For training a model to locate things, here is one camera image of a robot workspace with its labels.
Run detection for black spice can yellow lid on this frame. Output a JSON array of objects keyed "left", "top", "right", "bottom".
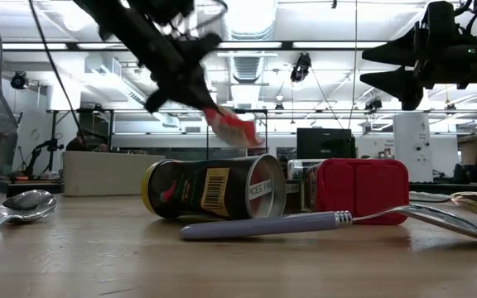
[{"left": 141, "top": 154, "right": 287, "bottom": 221}]

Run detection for black aluminium table frame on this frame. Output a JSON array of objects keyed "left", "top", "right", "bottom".
[{"left": 6, "top": 181, "right": 477, "bottom": 198}]

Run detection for thin hanging cable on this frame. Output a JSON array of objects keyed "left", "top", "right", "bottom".
[{"left": 348, "top": 0, "right": 358, "bottom": 130}]

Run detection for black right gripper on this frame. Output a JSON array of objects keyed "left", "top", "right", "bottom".
[{"left": 359, "top": 0, "right": 477, "bottom": 112}]

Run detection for purple-handled silver spoon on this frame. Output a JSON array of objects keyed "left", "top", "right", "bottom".
[{"left": 179, "top": 204, "right": 477, "bottom": 248}]

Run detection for red ramen noodle packet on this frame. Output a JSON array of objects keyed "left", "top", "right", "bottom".
[{"left": 202, "top": 105, "right": 265, "bottom": 149}]

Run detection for black monitor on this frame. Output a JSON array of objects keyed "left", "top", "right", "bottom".
[{"left": 296, "top": 127, "right": 356, "bottom": 161}]

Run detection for black ceiling spotlight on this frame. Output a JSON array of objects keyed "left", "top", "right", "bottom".
[
  {"left": 9, "top": 71, "right": 29, "bottom": 91},
  {"left": 364, "top": 98, "right": 383, "bottom": 113}
]

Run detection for white pillar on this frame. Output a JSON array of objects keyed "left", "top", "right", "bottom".
[{"left": 393, "top": 113, "right": 432, "bottom": 183}]

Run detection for glass spice jar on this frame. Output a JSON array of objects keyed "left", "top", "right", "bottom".
[{"left": 287, "top": 160, "right": 325, "bottom": 181}]

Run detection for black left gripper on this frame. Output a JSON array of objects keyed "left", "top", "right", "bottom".
[{"left": 144, "top": 31, "right": 224, "bottom": 119}]

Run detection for plain silver spoon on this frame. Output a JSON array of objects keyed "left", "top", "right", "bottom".
[{"left": 0, "top": 189, "right": 59, "bottom": 254}]

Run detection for black ceiling camera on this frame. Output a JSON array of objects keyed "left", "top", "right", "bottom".
[{"left": 290, "top": 52, "right": 312, "bottom": 83}]

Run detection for silver ventilation duct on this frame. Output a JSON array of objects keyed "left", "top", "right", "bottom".
[{"left": 220, "top": 0, "right": 279, "bottom": 129}]

